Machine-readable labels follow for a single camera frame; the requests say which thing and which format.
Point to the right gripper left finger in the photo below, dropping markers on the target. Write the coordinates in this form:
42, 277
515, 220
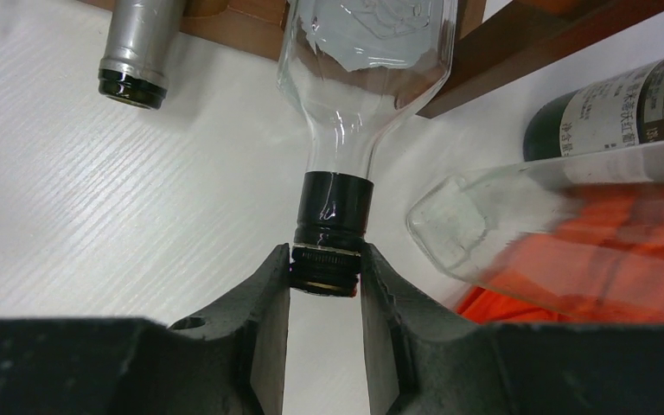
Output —
226, 358

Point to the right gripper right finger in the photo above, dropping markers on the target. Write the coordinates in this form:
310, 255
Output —
422, 358

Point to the small clear glass bottle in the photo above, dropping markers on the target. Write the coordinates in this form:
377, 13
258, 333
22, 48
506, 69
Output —
465, 222

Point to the clear square bottle black cap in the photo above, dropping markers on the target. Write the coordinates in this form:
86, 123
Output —
355, 70

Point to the dark green wine bottle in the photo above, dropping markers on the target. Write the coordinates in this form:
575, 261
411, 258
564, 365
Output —
139, 39

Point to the dark wine bottle silver neck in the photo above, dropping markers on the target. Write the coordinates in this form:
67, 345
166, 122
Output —
620, 112

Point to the brown wooden wine rack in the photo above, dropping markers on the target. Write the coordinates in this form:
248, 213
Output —
517, 40

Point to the orange cloth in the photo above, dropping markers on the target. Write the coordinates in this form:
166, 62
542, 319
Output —
604, 264

